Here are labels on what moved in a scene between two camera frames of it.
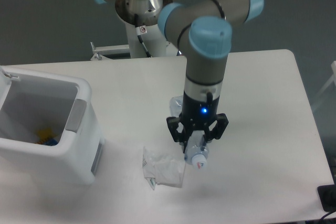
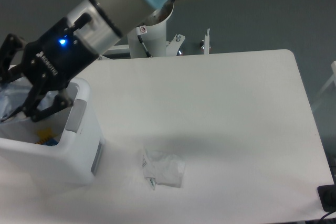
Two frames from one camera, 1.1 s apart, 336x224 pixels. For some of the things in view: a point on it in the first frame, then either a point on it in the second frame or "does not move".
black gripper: [198, 114] → [55, 61]
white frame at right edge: [332, 78] does not move
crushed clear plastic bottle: [198, 148] → [12, 96]
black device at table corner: [327, 196] does not move
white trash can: [26, 97] does not move
